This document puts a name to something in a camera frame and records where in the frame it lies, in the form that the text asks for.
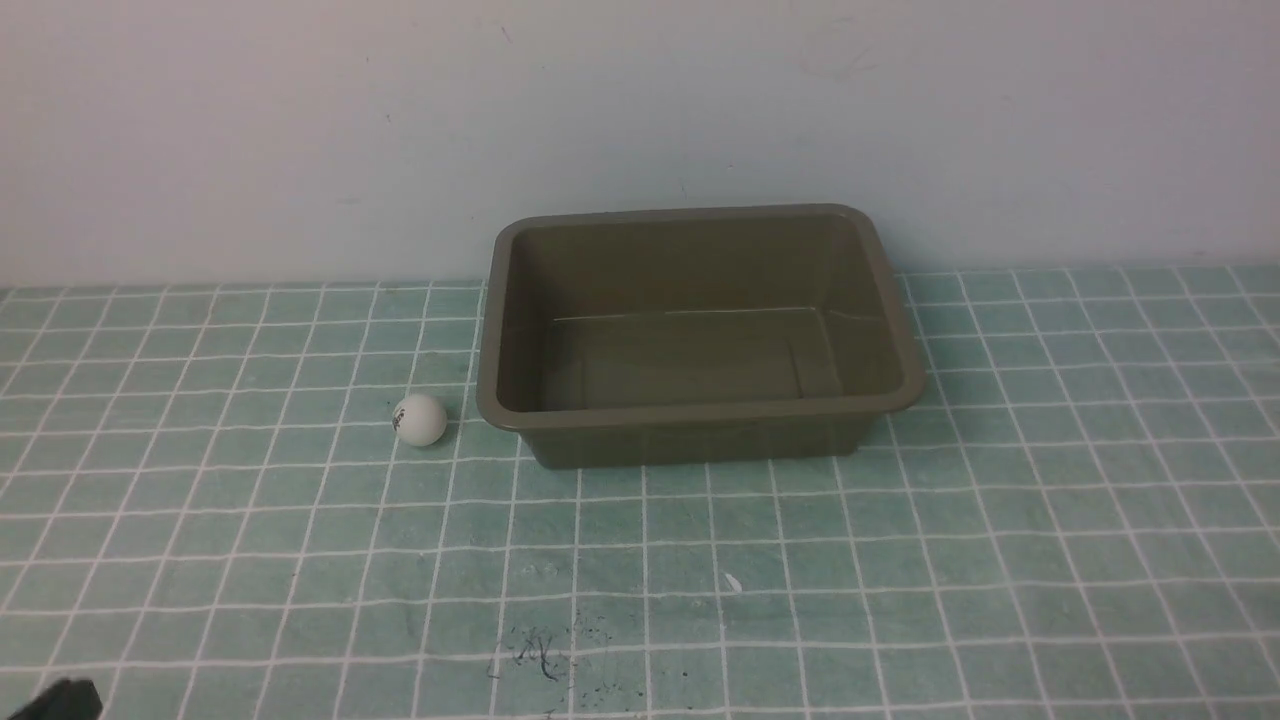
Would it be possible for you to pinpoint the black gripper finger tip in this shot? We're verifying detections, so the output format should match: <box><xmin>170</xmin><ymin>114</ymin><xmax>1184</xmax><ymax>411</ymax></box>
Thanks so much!
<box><xmin>18</xmin><ymin>679</ymin><xmax>104</xmax><ymax>720</ymax></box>

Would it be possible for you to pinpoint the green checkered table mat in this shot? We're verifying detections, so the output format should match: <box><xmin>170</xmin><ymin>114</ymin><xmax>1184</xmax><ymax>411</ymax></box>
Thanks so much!
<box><xmin>1</xmin><ymin>264</ymin><xmax>1279</xmax><ymax>719</ymax></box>

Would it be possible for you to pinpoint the olive green plastic bin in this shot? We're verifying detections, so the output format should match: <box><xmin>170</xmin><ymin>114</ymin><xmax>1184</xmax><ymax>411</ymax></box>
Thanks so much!
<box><xmin>476</xmin><ymin>204</ymin><xmax>925</xmax><ymax>469</ymax></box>

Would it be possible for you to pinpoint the white table-tennis ball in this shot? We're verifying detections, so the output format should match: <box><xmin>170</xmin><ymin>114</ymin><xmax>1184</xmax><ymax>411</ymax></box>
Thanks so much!
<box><xmin>390</xmin><ymin>395</ymin><xmax>448</xmax><ymax>447</ymax></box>

